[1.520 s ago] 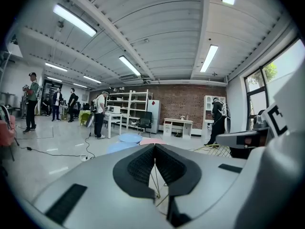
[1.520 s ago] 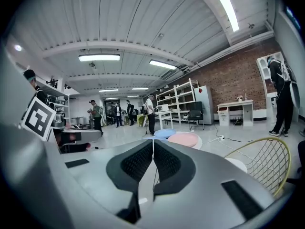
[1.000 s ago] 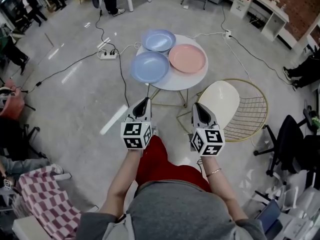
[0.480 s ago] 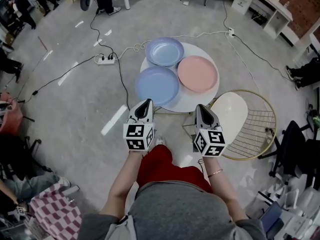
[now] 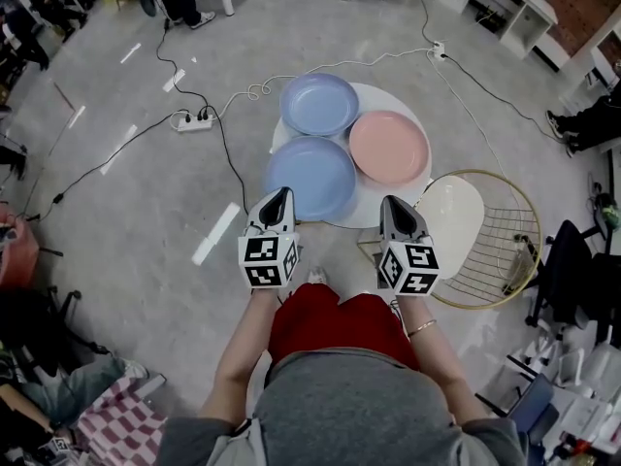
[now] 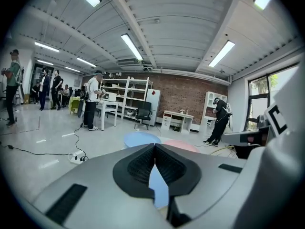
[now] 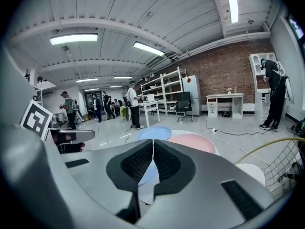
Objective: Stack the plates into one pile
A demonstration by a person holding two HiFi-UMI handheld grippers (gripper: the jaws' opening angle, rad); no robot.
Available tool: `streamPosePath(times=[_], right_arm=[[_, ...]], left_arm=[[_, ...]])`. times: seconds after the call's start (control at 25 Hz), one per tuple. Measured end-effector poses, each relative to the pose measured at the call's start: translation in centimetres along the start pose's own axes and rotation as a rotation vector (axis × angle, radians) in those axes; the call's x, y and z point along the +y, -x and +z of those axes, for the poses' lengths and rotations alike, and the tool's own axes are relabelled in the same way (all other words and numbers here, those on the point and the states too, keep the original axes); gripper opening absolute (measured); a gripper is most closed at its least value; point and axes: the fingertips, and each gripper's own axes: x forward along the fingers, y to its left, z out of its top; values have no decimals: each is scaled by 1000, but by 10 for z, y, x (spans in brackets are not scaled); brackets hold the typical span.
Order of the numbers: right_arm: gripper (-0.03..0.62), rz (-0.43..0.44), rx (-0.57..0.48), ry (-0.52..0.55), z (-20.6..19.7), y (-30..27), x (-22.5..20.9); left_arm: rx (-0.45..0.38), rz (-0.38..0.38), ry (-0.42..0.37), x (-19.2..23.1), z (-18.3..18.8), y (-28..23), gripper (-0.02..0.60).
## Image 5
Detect gold wire chair white seat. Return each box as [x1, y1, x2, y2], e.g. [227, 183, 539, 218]
[357, 169, 542, 310]

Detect person's red trousers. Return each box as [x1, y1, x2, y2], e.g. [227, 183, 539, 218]
[269, 282, 422, 372]

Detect white round table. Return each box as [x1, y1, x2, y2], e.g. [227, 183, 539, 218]
[269, 81, 434, 230]

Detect pink white checked cloth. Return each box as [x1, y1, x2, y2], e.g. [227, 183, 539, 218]
[77, 375, 169, 466]

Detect looped white cable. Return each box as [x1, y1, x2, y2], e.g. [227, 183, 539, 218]
[212, 46, 436, 120]

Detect person's left forearm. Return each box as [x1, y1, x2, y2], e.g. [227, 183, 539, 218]
[197, 286, 283, 429]

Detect blue chair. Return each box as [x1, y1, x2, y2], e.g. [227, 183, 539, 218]
[508, 374, 560, 449]

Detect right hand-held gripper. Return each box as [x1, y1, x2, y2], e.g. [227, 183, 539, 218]
[376, 195, 441, 296]

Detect person's right forearm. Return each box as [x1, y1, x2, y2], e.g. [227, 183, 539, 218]
[392, 293, 492, 429]

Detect thin gold bracelet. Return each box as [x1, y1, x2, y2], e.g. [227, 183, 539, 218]
[406, 318, 439, 338]

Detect black power cable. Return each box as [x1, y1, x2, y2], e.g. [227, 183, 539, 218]
[205, 106, 251, 216]
[417, 0, 438, 46]
[154, 15, 212, 118]
[441, 53, 567, 145]

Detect pink big plate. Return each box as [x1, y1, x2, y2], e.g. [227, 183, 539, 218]
[348, 110, 433, 186]

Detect black office chair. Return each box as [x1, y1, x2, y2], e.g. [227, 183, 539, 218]
[526, 218, 621, 344]
[0, 286, 109, 376]

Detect person's grey shirt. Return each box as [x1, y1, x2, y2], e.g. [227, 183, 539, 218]
[162, 347, 530, 466]

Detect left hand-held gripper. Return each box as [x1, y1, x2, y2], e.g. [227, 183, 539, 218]
[237, 186, 303, 290]

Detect black cable with inline adapter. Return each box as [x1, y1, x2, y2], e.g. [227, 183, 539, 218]
[26, 109, 193, 222]

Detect white power strip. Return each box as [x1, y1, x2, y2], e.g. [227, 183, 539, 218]
[177, 116, 215, 134]

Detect blue big plate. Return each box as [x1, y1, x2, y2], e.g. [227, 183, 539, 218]
[278, 72, 361, 139]
[266, 135, 358, 223]

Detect green black device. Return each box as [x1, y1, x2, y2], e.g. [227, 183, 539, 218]
[592, 191, 618, 223]

